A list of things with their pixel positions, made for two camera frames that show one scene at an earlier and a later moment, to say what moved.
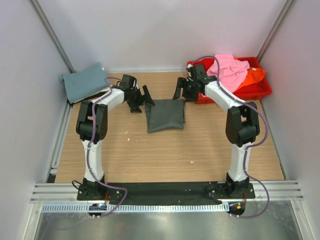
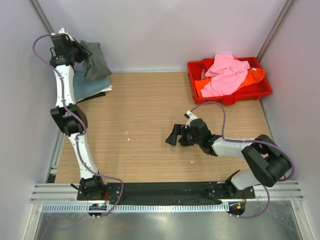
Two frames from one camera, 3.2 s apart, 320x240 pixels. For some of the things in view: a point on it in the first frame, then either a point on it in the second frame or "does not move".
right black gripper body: [190, 91] → [188, 139]
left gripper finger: [148, 98] → [86, 52]
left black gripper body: [136, 98] → [73, 49]
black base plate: [167, 193] does not move
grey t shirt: [165, 114] → [95, 66]
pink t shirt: [232, 71] does not move
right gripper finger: [180, 83] → [172, 139]
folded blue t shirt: [81, 82] does not move
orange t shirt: [253, 74] does not move
